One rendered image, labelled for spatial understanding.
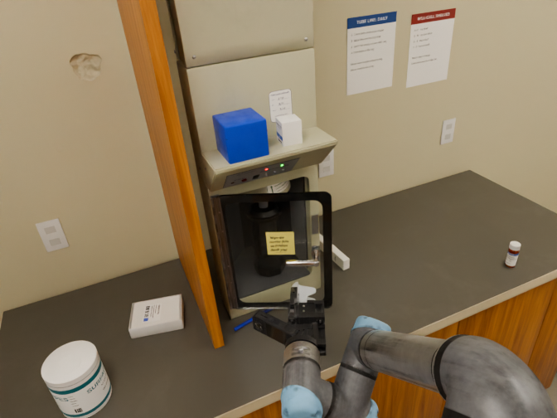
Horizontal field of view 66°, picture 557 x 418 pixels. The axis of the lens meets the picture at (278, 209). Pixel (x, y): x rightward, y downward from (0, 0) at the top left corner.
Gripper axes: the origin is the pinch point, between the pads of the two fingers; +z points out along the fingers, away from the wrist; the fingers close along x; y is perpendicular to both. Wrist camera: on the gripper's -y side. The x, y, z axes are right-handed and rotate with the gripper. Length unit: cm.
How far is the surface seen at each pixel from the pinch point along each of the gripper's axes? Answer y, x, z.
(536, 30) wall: 106, 34, 127
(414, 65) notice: 47, 29, 97
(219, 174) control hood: -15.7, 29.3, 5.3
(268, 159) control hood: -4.6, 30.3, 10.2
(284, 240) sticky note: -2.7, 4.6, 13.6
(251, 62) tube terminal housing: -8, 50, 21
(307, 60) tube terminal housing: 5, 48, 28
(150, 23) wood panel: -24, 62, 3
